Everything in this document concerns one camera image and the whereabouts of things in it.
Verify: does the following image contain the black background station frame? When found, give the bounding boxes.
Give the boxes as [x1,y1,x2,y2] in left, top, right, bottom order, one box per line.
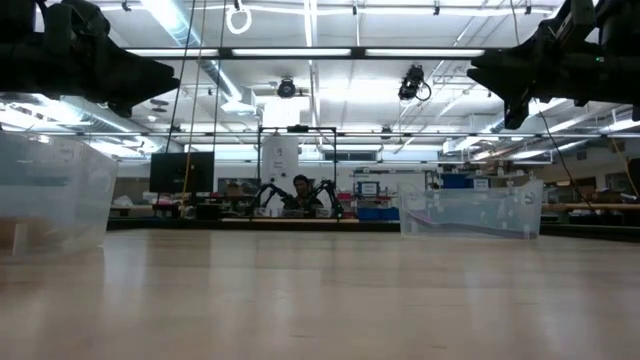
[256,124,339,221]

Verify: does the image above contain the silver ventilation duct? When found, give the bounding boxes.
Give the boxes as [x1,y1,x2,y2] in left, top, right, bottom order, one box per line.
[142,0,264,119]

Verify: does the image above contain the black aluminium table frame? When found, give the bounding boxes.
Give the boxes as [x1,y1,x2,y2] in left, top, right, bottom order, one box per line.
[107,217,640,245]

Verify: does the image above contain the right gripper cable loop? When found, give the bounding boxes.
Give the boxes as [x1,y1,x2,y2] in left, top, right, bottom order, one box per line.
[537,109,596,211]

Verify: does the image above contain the black overhead frame bar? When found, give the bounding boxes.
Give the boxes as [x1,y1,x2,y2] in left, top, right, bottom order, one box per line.
[119,46,487,61]

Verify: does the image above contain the round black overhead camera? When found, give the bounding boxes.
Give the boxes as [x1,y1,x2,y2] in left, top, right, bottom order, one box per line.
[276,77,298,100]

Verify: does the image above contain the blue storage bin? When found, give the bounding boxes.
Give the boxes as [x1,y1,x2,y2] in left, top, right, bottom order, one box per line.
[356,206,401,222]

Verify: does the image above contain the black camera with cable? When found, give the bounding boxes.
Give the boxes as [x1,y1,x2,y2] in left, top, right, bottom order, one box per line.
[397,63,433,103]

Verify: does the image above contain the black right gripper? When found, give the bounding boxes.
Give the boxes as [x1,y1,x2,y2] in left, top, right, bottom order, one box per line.
[467,0,640,130]

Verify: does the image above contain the white cable loop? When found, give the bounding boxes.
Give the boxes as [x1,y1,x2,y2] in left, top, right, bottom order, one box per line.
[225,0,253,36]

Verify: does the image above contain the blue box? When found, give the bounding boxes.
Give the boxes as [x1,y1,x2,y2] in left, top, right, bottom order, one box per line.
[441,172,474,190]

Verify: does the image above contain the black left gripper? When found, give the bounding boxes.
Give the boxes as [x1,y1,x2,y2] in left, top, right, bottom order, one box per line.
[0,0,181,119]

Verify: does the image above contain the white poster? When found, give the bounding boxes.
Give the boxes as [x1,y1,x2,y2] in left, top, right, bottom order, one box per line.
[260,134,300,184]

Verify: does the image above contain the person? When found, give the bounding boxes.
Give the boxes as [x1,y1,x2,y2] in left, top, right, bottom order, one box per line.
[287,173,324,212]

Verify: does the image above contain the black monitor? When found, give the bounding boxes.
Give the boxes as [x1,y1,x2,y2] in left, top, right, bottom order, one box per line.
[149,151,216,195]

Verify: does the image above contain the hanging black cable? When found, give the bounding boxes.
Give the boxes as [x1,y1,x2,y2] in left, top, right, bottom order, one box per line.
[212,0,227,154]
[164,0,197,154]

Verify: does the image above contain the small white framed sign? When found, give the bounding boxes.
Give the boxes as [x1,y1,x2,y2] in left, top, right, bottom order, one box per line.
[356,180,382,198]

